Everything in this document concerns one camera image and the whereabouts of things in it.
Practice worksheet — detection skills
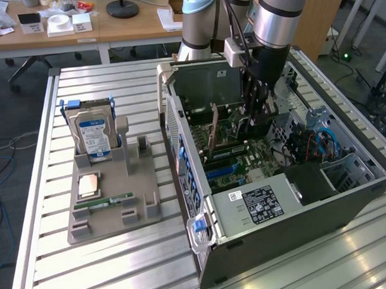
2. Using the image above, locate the graphics card with metal bracket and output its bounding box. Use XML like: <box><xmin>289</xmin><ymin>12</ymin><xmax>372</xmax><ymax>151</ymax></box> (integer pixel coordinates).
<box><xmin>207</xmin><ymin>100</ymin><xmax>270</xmax><ymax>151</ymax></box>

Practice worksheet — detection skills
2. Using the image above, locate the brown cardboard box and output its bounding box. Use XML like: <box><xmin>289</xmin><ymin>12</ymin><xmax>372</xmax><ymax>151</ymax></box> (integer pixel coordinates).
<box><xmin>168</xmin><ymin>0</ymin><xmax>189</xmax><ymax>16</ymax></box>

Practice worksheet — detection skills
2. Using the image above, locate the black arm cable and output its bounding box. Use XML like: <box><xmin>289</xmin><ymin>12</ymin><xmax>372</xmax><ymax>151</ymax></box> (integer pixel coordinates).
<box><xmin>221</xmin><ymin>0</ymin><xmax>254</xmax><ymax>68</ymax></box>

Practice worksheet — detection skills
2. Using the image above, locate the long black expansion slot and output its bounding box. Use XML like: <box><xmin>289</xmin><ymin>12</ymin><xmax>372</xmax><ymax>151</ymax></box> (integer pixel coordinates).
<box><xmin>202</xmin><ymin>155</ymin><xmax>244</xmax><ymax>171</ymax></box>

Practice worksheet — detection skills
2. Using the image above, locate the wooden cabinet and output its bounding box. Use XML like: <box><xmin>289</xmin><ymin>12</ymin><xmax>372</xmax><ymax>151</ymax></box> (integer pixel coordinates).
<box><xmin>289</xmin><ymin>0</ymin><xmax>351</xmax><ymax>62</ymax></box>

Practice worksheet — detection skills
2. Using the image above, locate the white socket box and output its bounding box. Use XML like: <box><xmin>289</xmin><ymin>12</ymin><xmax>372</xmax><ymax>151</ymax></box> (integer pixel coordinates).
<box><xmin>321</xmin><ymin>25</ymin><xmax>340</xmax><ymax>57</ymax></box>

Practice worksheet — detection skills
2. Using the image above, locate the blue floor cable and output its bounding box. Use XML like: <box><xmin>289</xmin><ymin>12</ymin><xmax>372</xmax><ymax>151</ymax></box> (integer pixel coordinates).
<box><xmin>0</xmin><ymin>150</ymin><xmax>20</xmax><ymax>273</ymax></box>

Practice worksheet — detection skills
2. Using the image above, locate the black PC case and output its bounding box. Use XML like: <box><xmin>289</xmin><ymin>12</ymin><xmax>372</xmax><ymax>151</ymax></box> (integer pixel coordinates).
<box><xmin>155</xmin><ymin>46</ymin><xmax>386</xmax><ymax>289</ymax></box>

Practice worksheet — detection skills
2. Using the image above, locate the white paper stack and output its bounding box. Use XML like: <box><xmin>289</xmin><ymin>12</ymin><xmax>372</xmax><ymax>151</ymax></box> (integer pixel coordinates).
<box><xmin>156</xmin><ymin>6</ymin><xmax>185</xmax><ymax>33</ymax></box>

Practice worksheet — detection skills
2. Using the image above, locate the silver chipset heatsink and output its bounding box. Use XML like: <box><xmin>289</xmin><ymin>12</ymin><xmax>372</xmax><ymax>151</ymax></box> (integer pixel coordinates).
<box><xmin>247</xmin><ymin>167</ymin><xmax>267</xmax><ymax>182</ymax></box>

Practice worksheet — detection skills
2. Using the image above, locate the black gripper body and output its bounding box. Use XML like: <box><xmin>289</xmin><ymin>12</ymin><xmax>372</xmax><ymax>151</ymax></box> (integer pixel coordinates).
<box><xmin>248</xmin><ymin>44</ymin><xmax>292</xmax><ymax>87</ymax></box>

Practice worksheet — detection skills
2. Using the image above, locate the red data wire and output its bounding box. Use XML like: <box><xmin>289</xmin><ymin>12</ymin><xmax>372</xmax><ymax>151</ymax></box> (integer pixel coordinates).
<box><xmin>306</xmin><ymin>132</ymin><xmax>320</xmax><ymax>162</ymax></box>

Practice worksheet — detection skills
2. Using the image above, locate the grey power supply unit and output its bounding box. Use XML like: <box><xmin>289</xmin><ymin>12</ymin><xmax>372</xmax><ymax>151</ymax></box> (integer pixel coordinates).
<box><xmin>209</xmin><ymin>173</ymin><xmax>307</xmax><ymax>240</ymax></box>

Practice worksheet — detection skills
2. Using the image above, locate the grey parts rack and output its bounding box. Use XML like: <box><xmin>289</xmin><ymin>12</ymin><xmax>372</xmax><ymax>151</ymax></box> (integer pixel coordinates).
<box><xmin>62</xmin><ymin>115</ymin><xmax>165</xmax><ymax>247</ymax></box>

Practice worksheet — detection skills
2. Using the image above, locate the white table frame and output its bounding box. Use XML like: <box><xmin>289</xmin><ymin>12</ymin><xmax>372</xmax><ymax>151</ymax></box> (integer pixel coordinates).
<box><xmin>332</xmin><ymin>0</ymin><xmax>386</xmax><ymax>75</ymax></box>

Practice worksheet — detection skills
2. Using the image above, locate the white floor cable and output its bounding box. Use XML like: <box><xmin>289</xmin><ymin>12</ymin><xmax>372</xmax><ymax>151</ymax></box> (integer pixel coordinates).
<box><xmin>0</xmin><ymin>131</ymin><xmax>39</xmax><ymax>152</ymax></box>

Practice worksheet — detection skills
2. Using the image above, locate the white cardboard box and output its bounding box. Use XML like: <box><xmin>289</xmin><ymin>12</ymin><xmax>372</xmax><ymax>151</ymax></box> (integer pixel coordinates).
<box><xmin>71</xmin><ymin>13</ymin><xmax>93</xmax><ymax>34</ymax></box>

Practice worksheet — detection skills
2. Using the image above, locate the flat white box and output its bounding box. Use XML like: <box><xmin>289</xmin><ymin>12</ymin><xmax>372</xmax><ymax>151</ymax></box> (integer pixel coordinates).
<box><xmin>46</xmin><ymin>21</ymin><xmax>75</xmax><ymax>38</ymax></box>

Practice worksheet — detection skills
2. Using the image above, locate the green motherboard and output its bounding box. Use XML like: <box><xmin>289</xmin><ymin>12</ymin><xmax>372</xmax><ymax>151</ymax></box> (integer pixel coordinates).
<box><xmin>181</xmin><ymin>98</ymin><xmax>283</xmax><ymax>196</ymax></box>

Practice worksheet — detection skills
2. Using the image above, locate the black lamp base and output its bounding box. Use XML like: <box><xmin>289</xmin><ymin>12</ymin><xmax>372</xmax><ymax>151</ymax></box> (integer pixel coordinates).
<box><xmin>105</xmin><ymin>0</ymin><xmax>140</xmax><ymax>19</ymax></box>

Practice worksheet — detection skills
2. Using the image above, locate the green RAM stick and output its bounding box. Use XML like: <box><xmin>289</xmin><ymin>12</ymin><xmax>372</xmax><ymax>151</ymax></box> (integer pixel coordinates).
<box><xmin>210</xmin><ymin>146</ymin><xmax>247</xmax><ymax>161</ymax></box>
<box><xmin>72</xmin><ymin>192</ymin><xmax>134</xmax><ymax>210</ymax></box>

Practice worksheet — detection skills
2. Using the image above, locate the silver disk bay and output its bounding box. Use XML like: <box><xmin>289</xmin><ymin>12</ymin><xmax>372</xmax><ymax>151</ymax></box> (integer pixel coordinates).
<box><xmin>261</xmin><ymin>80</ymin><xmax>309</xmax><ymax>143</ymax></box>

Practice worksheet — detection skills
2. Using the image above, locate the wooden desk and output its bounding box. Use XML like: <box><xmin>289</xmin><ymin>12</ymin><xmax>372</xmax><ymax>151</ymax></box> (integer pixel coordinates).
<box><xmin>97</xmin><ymin>0</ymin><xmax>273</xmax><ymax>65</ymax></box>
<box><xmin>0</xmin><ymin>0</ymin><xmax>101</xmax><ymax>60</ymax></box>

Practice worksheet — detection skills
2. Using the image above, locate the silver drive bracket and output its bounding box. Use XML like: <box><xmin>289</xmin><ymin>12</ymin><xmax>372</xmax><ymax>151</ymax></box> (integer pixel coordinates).
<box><xmin>318</xmin><ymin>150</ymin><xmax>378</xmax><ymax>195</ymax></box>

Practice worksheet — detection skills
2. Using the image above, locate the black chair base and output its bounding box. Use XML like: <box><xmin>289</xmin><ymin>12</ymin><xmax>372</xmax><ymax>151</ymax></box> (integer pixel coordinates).
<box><xmin>4</xmin><ymin>52</ymin><xmax>84</xmax><ymax>93</ymax></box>

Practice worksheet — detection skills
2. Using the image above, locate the CPU chip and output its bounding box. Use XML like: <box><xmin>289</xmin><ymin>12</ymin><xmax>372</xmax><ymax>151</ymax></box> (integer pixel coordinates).
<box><xmin>77</xmin><ymin>173</ymin><xmax>101</xmax><ymax>198</ymax></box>

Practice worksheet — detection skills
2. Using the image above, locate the blue data wire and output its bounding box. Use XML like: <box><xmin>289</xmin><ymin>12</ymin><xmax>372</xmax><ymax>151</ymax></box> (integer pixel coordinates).
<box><xmin>316</xmin><ymin>126</ymin><xmax>343</xmax><ymax>162</ymax></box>

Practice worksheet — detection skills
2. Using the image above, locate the blue expansion slot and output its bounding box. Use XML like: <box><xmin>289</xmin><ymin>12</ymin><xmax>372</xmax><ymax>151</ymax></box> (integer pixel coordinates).
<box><xmin>205</xmin><ymin>163</ymin><xmax>241</xmax><ymax>180</ymax></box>

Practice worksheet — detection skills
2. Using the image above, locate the white box with black top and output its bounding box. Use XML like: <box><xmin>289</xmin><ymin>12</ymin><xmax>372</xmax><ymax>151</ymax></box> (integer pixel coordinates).
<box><xmin>16</xmin><ymin>12</ymin><xmax>45</xmax><ymax>35</ymax></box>

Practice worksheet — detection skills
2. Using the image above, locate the hard disk in blue caddy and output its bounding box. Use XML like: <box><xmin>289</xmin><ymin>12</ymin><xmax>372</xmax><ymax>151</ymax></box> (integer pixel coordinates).
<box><xmin>58</xmin><ymin>96</ymin><xmax>119</xmax><ymax>165</ymax></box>

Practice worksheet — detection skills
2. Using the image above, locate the large white tape roll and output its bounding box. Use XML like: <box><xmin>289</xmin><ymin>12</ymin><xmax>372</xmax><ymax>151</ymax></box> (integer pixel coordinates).
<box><xmin>48</xmin><ymin>14</ymin><xmax>69</xmax><ymax>27</ymax></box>

